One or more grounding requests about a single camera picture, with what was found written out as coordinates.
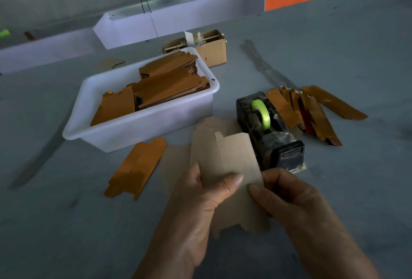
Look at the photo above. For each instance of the person's left hand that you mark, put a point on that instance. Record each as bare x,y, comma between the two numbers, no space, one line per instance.
193,208

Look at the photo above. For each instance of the person's right hand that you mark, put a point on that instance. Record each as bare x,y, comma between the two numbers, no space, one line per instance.
296,208

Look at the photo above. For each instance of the carton blank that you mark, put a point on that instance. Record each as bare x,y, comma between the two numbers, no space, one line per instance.
238,160

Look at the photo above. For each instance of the gold box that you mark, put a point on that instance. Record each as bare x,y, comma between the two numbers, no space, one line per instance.
135,167

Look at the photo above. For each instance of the pile of beige blanks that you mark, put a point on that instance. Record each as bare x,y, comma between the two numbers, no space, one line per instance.
206,131

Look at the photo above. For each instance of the pile of gold boxes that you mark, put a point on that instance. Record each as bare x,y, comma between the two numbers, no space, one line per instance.
315,115

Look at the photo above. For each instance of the gold cartons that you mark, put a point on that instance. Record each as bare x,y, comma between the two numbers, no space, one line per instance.
167,86

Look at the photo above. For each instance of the person's right forearm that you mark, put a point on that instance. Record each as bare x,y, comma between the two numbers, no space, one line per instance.
335,264

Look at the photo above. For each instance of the black tape dispenser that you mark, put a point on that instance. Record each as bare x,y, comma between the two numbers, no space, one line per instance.
280,147

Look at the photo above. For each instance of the white plastic bin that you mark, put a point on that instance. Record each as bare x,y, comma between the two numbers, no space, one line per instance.
138,131

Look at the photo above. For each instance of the green tape roll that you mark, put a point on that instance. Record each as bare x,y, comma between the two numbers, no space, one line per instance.
261,113

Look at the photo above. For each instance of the small cardboard box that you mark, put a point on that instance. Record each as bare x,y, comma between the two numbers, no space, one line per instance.
215,53

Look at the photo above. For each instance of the long white tray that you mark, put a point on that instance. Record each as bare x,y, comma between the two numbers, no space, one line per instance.
45,50
206,12

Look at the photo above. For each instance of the small brown object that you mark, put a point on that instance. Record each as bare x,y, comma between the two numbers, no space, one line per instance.
30,35

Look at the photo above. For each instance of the neon green object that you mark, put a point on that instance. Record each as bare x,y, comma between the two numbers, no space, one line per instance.
4,33

